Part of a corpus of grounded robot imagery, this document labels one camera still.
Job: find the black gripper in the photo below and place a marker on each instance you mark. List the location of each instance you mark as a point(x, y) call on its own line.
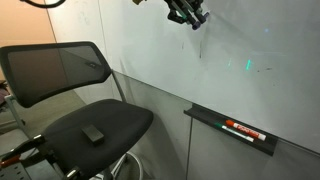
point(186, 4)

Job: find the dark marker with blue cap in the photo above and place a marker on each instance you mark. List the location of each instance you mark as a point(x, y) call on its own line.
point(196, 25)

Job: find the wide whiteboard panel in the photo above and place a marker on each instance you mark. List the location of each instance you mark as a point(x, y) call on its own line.
point(233, 43)

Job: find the green whiteboard marker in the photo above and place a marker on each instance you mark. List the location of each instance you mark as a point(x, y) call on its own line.
point(236, 133)

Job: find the red whiteboard marker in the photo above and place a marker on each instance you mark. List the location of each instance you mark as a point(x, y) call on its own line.
point(246, 130)

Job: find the black whiteboard eraser block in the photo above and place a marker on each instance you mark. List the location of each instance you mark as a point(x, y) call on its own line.
point(92, 134)

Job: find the black marker tray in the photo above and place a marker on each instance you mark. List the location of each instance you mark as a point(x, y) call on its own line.
point(206, 115)

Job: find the black office chair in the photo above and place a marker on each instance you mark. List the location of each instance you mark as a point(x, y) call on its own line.
point(100, 126)

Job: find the perforated metal plate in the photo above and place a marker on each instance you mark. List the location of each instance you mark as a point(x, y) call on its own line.
point(11, 172)

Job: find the yellow-green wrist camera box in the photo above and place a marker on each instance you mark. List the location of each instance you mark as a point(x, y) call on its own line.
point(138, 1)

